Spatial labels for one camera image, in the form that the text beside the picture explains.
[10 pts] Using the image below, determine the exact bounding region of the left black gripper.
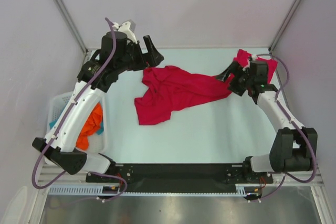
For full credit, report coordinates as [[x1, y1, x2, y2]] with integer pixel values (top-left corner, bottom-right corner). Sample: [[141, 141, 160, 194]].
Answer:
[[115, 36, 163, 74]]

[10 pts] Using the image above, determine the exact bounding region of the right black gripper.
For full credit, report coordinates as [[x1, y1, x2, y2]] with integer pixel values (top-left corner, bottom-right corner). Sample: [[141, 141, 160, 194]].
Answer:
[[215, 61, 254, 97]]

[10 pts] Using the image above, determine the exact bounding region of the magenta t shirt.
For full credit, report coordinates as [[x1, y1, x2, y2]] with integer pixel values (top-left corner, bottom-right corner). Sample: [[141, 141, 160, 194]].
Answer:
[[233, 49, 278, 83], [134, 66, 232, 126]]

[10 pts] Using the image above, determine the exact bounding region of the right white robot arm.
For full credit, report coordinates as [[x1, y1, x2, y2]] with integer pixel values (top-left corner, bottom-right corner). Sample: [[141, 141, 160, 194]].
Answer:
[[216, 58, 318, 183]]

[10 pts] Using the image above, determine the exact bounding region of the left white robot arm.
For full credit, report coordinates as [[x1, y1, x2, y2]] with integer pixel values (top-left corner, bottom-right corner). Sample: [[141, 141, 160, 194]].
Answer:
[[32, 31, 164, 182]]

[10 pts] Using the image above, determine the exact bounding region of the folded magenta t shirt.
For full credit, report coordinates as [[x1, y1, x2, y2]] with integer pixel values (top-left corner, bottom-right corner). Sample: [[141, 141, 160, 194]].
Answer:
[[233, 49, 278, 83]]

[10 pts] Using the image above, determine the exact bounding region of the orange t shirt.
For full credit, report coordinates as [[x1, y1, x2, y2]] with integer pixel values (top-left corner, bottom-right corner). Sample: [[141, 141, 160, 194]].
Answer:
[[76, 103, 103, 151]]

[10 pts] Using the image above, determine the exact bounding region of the teal t shirt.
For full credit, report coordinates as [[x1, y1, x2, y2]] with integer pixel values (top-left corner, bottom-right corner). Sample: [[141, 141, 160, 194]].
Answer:
[[49, 120, 104, 135]]

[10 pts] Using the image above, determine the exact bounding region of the white plastic laundry basket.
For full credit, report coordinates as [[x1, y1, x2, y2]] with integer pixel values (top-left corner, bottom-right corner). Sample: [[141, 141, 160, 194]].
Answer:
[[46, 91, 108, 161]]

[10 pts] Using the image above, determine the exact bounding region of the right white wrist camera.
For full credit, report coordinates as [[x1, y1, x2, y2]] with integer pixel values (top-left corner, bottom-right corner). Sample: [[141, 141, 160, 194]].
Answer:
[[243, 55, 258, 72]]

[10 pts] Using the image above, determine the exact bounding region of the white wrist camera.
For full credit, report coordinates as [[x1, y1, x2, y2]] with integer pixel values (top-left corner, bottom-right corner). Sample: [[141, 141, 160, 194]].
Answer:
[[243, 55, 258, 72], [112, 19, 138, 44]]

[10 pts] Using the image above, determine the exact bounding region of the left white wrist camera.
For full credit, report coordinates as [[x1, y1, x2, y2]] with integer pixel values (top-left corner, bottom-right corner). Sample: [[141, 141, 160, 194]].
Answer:
[[112, 19, 138, 44]]

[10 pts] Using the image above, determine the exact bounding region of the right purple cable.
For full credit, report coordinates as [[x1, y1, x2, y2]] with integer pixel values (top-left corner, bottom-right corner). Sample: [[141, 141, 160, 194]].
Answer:
[[246, 54, 318, 202]]

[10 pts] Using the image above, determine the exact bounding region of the purple cable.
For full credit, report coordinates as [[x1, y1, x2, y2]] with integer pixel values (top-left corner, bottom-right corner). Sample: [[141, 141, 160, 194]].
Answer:
[[31, 17, 128, 204], [246, 54, 318, 202]]

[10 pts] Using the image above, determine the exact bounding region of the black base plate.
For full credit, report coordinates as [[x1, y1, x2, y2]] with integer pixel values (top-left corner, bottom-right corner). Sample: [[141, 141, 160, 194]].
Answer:
[[86, 163, 274, 194]]

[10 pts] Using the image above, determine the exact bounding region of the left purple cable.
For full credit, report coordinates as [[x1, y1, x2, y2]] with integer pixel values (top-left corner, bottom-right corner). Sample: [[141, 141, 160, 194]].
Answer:
[[31, 17, 128, 204]]

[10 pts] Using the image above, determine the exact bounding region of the grey slotted cable duct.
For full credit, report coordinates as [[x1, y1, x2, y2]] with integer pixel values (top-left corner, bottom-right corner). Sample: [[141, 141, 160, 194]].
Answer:
[[48, 184, 259, 197]]

